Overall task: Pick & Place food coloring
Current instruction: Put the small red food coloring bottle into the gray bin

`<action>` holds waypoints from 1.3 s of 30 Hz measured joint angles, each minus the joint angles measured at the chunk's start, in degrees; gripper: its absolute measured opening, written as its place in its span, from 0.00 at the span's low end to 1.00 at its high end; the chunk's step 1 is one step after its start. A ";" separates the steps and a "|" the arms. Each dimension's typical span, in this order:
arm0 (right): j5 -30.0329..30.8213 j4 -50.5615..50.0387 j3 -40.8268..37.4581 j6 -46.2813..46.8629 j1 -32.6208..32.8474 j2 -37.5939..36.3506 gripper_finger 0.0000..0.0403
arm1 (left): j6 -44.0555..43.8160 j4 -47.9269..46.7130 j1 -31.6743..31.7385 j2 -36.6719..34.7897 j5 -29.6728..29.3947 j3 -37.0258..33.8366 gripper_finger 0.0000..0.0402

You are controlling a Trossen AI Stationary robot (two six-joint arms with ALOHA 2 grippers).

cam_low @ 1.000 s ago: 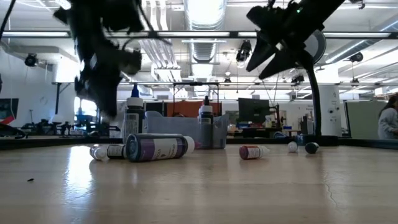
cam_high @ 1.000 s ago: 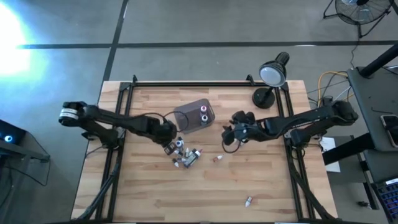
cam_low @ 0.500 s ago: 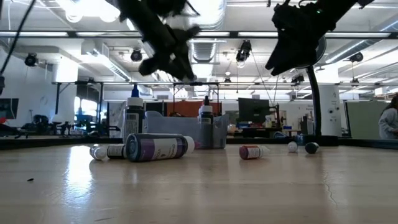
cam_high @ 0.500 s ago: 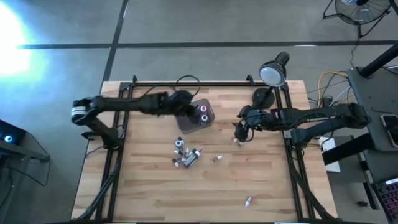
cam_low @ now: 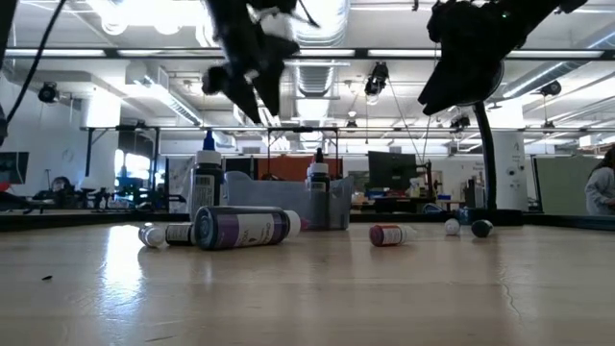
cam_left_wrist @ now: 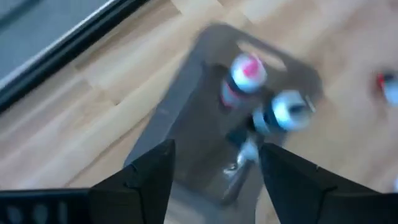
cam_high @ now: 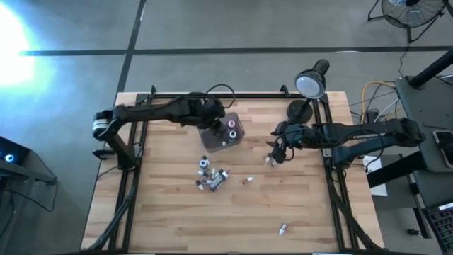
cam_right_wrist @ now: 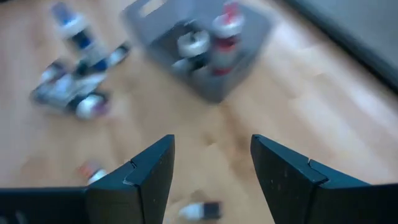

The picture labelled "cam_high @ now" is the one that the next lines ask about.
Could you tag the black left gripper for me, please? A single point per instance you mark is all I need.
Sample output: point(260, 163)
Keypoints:
point(210, 113)

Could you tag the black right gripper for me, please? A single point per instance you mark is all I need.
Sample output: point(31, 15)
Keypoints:
point(301, 136)

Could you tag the black food coloring bottle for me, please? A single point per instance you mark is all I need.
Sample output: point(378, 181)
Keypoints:
point(232, 134)

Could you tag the large purple food coloring bottle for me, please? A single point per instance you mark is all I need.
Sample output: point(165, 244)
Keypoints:
point(218, 180)

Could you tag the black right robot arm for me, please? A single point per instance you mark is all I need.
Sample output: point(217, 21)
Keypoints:
point(371, 138)

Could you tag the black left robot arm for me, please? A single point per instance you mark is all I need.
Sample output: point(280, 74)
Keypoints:
point(148, 113)

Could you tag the small red food coloring bottle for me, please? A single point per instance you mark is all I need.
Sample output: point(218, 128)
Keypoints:
point(247, 180)

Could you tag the small dark food coloring bottle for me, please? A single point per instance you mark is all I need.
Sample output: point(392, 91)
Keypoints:
point(199, 185)

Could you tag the grey translucent plastic bin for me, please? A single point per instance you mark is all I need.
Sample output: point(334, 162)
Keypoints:
point(216, 145)

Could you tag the black gooseneck desk lamp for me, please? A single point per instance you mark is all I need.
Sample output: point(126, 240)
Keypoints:
point(311, 83)

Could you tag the white paper sheet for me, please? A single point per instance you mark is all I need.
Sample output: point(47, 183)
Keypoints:
point(377, 177)

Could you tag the grey side desk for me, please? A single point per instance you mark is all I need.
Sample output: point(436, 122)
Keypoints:
point(424, 106)

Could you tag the smartphone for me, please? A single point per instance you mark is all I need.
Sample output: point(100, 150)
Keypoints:
point(444, 147)

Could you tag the black stand pole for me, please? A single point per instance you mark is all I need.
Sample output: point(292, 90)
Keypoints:
point(431, 69)

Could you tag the black keyboard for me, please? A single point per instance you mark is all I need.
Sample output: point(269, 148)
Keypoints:
point(442, 226)

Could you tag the black floor fan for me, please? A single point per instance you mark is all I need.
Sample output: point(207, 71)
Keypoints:
point(410, 14)

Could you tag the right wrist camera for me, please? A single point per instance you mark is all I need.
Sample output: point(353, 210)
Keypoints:
point(282, 128)

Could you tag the black aluminium rig frame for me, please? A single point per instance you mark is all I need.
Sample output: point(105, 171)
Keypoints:
point(230, 95)

